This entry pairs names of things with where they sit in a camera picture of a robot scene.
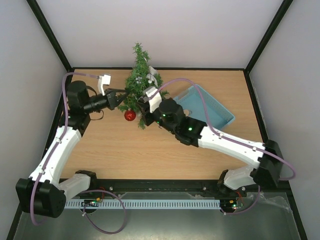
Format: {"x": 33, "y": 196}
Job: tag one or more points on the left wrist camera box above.
{"x": 103, "y": 80}

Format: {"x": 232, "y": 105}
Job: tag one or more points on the white cable duct rail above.
{"x": 145, "y": 204}

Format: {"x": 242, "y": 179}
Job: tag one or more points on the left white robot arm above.
{"x": 42, "y": 193}

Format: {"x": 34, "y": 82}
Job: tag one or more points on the red ball ornament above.
{"x": 130, "y": 115}

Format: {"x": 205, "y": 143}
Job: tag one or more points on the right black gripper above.
{"x": 145, "y": 112}

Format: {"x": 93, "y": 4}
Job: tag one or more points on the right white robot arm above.
{"x": 263, "y": 164}

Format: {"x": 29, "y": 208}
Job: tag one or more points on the black frame rail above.
{"x": 204, "y": 188}

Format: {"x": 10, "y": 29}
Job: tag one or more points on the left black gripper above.
{"x": 112, "y": 101}

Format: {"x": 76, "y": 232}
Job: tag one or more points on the white mesh bow ornament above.
{"x": 154, "y": 78}

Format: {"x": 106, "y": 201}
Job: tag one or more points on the small green christmas tree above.
{"x": 137, "y": 82}

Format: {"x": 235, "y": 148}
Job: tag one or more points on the light blue plastic basket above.
{"x": 191, "y": 101}

